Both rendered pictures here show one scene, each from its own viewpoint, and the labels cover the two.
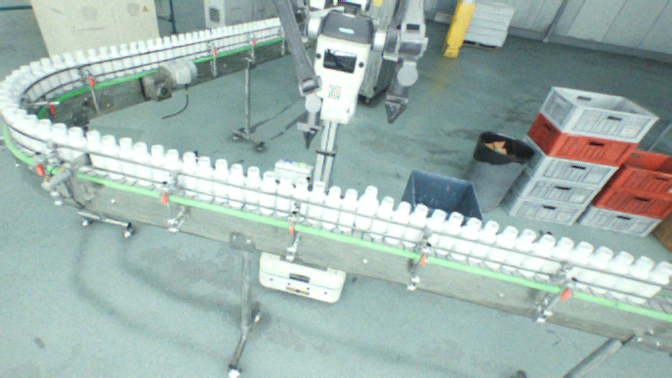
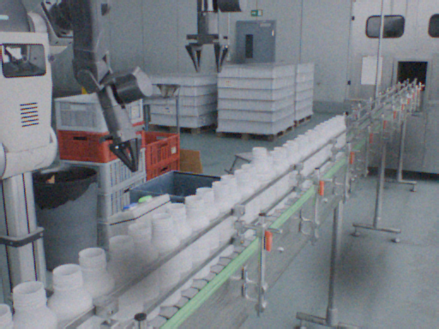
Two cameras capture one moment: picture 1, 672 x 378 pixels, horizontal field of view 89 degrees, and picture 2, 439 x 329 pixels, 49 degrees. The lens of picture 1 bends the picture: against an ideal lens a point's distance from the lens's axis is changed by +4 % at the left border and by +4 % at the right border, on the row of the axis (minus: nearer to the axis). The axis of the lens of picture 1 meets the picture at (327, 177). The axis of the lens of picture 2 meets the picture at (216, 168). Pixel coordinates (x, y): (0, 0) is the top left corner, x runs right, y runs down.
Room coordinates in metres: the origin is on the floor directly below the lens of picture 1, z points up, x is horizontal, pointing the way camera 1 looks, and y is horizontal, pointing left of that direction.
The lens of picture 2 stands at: (0.54, 1.03, 1.45)
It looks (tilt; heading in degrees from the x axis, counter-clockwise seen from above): 14 degrees down; 292
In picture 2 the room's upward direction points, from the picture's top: straight up
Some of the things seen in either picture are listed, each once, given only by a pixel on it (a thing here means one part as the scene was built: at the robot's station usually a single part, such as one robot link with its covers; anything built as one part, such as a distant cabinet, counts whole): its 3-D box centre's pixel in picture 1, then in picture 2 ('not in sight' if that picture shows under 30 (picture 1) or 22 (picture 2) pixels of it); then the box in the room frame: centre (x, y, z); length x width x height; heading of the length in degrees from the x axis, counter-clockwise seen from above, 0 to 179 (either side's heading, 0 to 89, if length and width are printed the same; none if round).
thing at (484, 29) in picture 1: (480, 23); not in sight; (10.28, -3.35, 0.50); 1.24 x 1.03 x 1.00; 88
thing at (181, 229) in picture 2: (253, 187); (176, 247); (0.94, 0.26, 1.08); 0.06 x 0.06 x 0.17
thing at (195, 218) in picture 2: (268, 192); (195, 236); (0.93, 0.20, 1.08); 0.06 x 0.06 x 0.17
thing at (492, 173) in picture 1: (490, 174); (67, 219); (2.65, -1.46, 0.32); 0.45 x 0.45 x 0.64
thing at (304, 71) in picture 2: not in sight; (281, 92); (2.97, -8.49, 0.59); 1.25 x 1.03 x 1.17; 87
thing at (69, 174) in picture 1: (74, 188); not in sight; (0.90, 0.92, 0.96); 0.23 x 0.10 x 0.27; 176
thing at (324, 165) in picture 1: (322, 176); (26, 293); (1.57, 0.03, 0.74); 0.11 x 0.11 x 0.40; 86
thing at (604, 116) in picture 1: (593, 114); (101, 110); (2.71, -2.01, 1.00); 0.61 x 0.41 x 0.22; 93
